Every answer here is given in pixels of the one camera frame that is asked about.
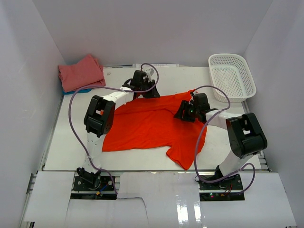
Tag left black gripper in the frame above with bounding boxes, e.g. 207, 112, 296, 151
140, 80, 161, 99

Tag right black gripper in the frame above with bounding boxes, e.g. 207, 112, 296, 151
173, 100, 200, 123

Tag orange t shirt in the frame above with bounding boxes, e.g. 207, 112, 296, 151
102, 91, 207, 170

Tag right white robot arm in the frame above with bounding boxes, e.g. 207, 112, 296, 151
174, 92, 267, 190

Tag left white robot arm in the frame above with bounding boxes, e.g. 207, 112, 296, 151
76, 67, 160, 190

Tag papers at back edge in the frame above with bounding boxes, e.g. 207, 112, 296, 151
104, 63, 187, 68

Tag folded pink t shirt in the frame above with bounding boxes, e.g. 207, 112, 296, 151
58, 54, 106, 93

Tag white plastic basket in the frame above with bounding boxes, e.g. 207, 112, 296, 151
208, 53, 257, 103

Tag folded blue t shirt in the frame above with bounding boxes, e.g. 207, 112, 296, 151
62, 88, 93, 96

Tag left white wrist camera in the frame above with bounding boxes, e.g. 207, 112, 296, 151
144, 68, 155, 81

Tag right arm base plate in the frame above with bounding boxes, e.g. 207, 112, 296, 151
194, 174, 245, 202

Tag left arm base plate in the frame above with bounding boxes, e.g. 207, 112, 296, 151
71, 175, 117, 200

